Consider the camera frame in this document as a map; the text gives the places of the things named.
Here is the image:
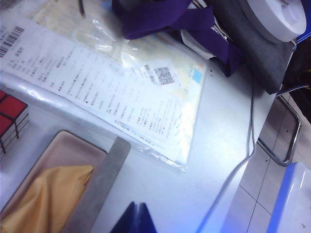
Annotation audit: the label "yellow cleaning cloth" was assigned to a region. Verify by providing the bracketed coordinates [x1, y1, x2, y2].
[0, 165, 94, 233]

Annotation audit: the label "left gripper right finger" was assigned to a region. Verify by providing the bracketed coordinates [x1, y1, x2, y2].
[138, 202, 158, 233]

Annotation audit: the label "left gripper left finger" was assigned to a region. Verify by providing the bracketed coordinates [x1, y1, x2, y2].
[109, 201, 137, 233]

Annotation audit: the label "white round lamp base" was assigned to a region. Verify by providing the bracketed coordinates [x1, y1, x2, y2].
[239, 0, 307, 44]

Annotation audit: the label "blue and white plastic bin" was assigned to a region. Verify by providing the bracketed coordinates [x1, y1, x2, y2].
[196, 162, 311, 233]

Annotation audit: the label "Rubik's cube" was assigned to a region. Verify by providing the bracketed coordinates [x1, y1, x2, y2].
[0, 90, 30, 154]

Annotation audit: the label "thick white cable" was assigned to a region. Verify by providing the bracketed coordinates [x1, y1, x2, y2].
[211, 82, 256, 233]

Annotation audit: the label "purple fabric strap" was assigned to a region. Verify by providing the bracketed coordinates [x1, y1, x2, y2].
[111, 0, 243, 78]

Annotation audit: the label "chrome tube chair frame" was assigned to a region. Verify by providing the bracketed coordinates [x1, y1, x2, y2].
[257, 93, 302, 167]

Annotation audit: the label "documents in clear sleeve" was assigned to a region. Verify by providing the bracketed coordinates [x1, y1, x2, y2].
[0, 0, 207, 174]

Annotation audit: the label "grey fabric pouch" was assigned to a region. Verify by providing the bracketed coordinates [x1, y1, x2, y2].
[210, 0, 296, 95]

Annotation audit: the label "grey suede glasses case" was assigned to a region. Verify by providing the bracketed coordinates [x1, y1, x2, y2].
[0, 130, 132, 233]

